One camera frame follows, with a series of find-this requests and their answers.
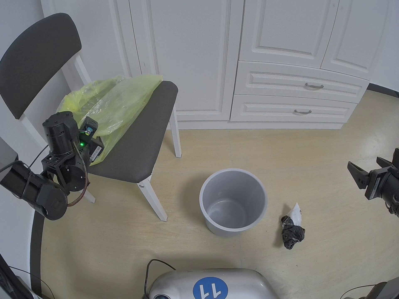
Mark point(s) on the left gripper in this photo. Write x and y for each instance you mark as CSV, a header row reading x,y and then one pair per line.
x,y
97,154

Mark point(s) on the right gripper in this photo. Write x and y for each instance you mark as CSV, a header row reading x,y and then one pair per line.
x,y
385,185

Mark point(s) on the yellow plastic bag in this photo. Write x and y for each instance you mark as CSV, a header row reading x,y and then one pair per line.
x,y
124,104

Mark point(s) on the black plastic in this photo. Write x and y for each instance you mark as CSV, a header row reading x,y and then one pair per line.
x,y
291,234

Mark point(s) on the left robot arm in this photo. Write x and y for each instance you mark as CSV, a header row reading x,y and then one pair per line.
x,y
59,135

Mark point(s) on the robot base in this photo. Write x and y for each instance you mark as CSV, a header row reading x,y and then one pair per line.
x,y
212,285

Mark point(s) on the grey trash bin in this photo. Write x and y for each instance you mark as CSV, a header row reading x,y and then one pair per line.
x,y
233,204

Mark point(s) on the dark grey white chair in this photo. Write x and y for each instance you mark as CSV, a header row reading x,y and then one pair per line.
x,y
131,142

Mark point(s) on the white wardrobe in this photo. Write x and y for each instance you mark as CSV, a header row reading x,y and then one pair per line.
x,y
193,42

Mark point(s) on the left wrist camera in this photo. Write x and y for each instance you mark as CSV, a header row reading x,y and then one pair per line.
x,y
90,125

